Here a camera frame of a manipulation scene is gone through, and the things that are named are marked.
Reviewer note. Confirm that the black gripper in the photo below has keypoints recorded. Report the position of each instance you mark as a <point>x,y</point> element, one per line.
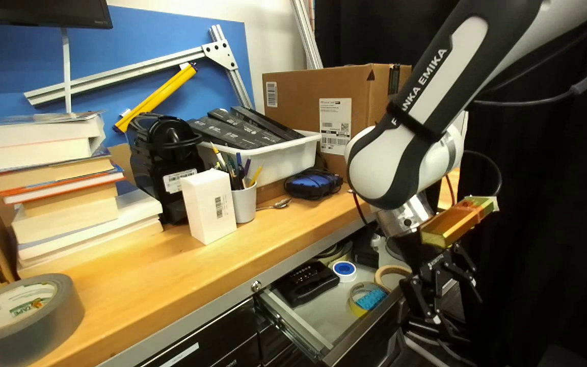
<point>420,258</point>

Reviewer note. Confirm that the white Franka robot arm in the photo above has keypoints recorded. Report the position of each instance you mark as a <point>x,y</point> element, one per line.
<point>443,68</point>

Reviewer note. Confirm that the open grey metal drawer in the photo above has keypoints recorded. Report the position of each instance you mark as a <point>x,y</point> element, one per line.
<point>314,318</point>

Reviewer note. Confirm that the black drawer cabinet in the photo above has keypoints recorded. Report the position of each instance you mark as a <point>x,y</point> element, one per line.
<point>205,339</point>

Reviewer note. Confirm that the tan masking tape roll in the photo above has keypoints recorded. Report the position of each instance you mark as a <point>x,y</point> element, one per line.
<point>377,275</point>

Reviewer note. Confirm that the pale yellow tape roll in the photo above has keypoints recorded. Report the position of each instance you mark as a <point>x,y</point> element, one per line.
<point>351,302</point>

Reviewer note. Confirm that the black curtain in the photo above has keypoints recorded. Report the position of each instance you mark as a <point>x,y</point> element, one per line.
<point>558,237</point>

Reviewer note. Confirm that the black device with buttons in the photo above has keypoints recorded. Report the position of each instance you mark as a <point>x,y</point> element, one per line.
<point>307,279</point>

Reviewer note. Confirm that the blue and black pouch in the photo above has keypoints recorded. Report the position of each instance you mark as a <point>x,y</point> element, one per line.
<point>314,183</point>

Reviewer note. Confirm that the small metal clip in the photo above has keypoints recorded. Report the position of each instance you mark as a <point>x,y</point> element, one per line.
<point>282,203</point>

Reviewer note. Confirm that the white plastic bin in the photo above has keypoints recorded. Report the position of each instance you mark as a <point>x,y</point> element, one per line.
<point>279,159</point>

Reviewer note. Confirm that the grey pen cup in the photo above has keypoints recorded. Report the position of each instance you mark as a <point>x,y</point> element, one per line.
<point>245,206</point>

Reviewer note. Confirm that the yellow pencil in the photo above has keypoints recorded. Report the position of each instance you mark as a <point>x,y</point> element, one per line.
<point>255,175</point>

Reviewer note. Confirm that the blue pen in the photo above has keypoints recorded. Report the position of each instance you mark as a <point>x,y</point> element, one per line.
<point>238,169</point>

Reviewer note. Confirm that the flat black box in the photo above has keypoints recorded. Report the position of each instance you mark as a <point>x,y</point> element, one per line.
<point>215,130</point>
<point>238,123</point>
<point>270,123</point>

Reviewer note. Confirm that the brown cardboard shipping box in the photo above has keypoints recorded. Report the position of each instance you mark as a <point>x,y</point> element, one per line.
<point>294,94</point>

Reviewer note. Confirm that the white carton box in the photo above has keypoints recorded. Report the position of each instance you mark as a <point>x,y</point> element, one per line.
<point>205,211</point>

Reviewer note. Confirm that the green pen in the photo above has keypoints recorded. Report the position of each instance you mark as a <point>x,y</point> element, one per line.
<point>221,162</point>

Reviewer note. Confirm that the stack of books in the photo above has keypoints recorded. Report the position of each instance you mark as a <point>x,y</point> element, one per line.
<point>137,211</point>

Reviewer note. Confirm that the yellow bar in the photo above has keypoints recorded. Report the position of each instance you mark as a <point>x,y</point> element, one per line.
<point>157,97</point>

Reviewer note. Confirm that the red edged book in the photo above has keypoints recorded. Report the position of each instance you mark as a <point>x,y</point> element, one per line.
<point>70,191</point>

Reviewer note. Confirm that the thick tan book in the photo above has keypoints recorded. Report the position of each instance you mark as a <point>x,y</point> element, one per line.
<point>62,217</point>

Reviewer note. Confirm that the brown cover book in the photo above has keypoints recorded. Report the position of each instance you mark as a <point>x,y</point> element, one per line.
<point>50,173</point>

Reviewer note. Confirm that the thin silver monitor pole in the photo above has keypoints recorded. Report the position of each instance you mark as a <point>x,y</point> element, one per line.
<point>66,68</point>

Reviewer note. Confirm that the thick white book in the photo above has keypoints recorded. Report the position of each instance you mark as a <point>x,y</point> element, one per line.
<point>28,144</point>

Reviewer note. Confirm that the black monitor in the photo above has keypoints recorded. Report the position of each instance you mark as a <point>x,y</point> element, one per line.
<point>36,10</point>

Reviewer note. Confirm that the aluminium profile rail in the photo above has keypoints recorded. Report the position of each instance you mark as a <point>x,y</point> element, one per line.
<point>307,34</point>

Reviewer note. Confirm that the short aluminium rail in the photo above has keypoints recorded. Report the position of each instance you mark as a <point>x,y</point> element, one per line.
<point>238,78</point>

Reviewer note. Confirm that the grey duct tape roll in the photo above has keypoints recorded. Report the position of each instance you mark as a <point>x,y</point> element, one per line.
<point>62,318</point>

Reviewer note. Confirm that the aluminium rail with triangular bracket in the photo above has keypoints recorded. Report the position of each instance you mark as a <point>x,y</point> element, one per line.
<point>117,74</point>

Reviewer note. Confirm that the blue wall board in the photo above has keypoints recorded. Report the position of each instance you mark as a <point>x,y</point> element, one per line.
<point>8,61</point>

